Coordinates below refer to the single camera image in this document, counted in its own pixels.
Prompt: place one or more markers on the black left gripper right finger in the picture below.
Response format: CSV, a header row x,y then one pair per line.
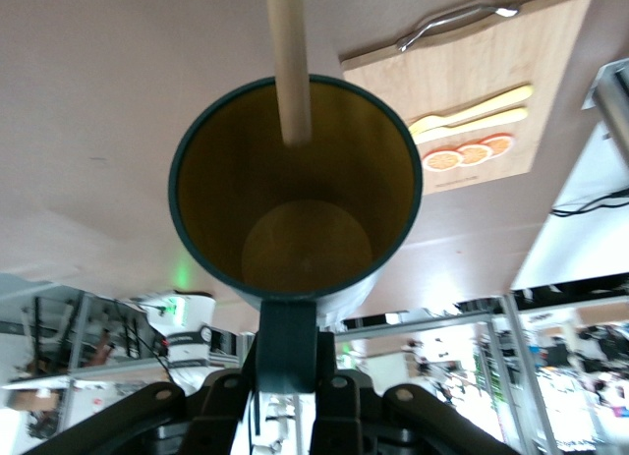
x,y
344,411

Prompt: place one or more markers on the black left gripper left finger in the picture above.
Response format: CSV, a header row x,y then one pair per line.
x,y
221,411

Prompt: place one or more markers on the dark green cup yellow inside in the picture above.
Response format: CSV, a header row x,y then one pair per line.
x,y
304,258

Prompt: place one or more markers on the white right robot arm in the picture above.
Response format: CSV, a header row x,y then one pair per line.
x,y
189,327

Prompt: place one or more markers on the wooden mug rack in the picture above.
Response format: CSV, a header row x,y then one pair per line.
x,y
290,57

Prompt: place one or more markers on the cluttered storage shelf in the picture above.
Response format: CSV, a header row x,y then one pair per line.
x,y
78,337

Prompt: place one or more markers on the toy orange slice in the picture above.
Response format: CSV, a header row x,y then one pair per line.
x,y
500,144
475,153
442,161

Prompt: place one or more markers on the large table cover mat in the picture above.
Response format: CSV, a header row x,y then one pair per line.
x,y
98,130

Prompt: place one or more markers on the yellow plastic knife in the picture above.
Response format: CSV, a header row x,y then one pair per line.
x,y
501,116

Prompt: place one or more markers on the yellow plastic fork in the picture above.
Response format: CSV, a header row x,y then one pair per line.
x,y
506,95

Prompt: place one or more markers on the aluminium extrusion frame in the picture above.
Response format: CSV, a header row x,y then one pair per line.
x,y
521,376

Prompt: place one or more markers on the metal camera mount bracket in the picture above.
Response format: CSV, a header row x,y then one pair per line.
x,y
611,96

